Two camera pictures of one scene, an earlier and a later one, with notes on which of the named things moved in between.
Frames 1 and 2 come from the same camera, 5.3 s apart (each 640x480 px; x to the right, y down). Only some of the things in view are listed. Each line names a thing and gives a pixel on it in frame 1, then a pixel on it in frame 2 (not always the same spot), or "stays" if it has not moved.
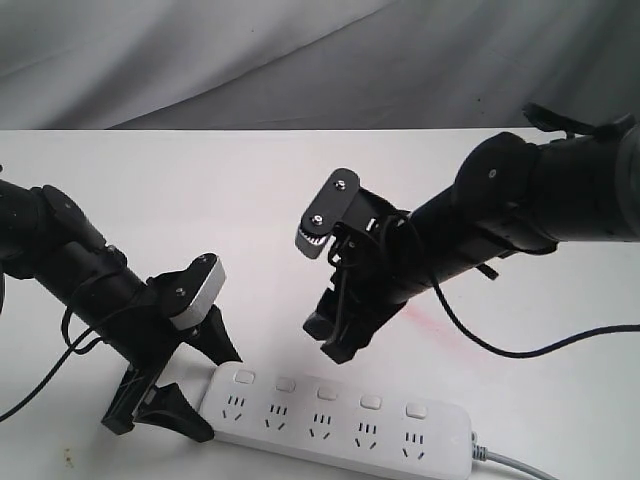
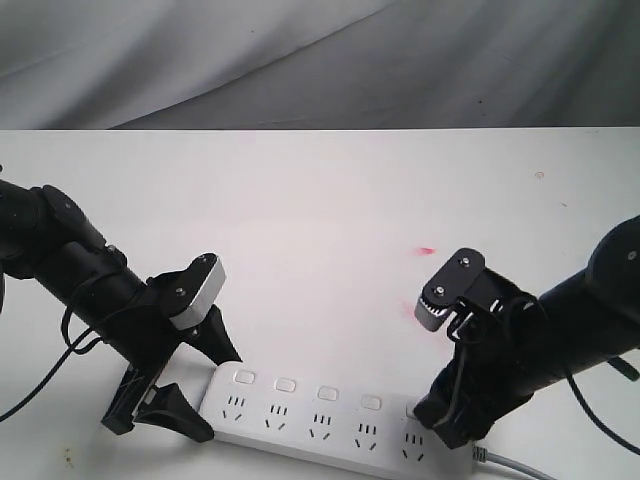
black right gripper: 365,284 to 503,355
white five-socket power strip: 338,420 stays
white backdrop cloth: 314,64 stays
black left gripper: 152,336 stays
